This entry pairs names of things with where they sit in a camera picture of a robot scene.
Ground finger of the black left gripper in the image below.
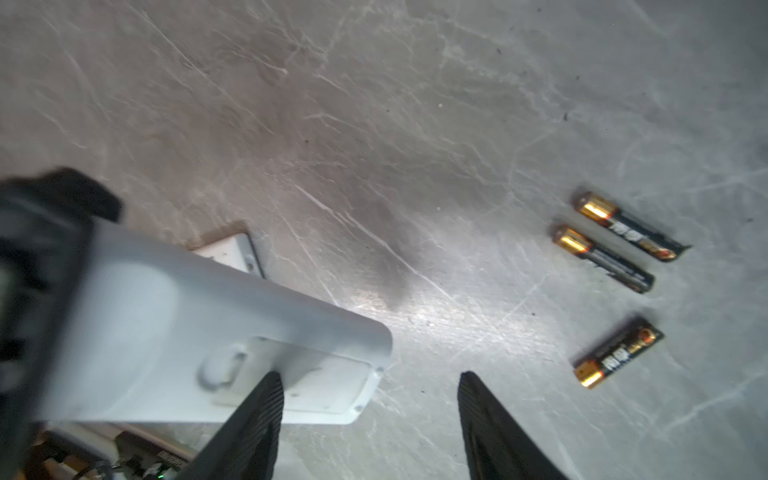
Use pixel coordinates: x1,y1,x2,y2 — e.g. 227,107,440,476
1,167,122,479

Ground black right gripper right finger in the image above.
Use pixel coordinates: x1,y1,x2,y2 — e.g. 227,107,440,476
457,371,565,480

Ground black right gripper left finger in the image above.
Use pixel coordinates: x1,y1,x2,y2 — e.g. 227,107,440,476
177,372,284,480

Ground white remote control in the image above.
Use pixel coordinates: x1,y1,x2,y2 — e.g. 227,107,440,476
33,220,393,425

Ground aaa battery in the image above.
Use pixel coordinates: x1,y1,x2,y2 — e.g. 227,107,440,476
553,225,655,294
573,317,666,389
574,191,692,263

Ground white remote with QR label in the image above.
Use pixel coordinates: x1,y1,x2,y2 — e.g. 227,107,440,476
191,233,264,278

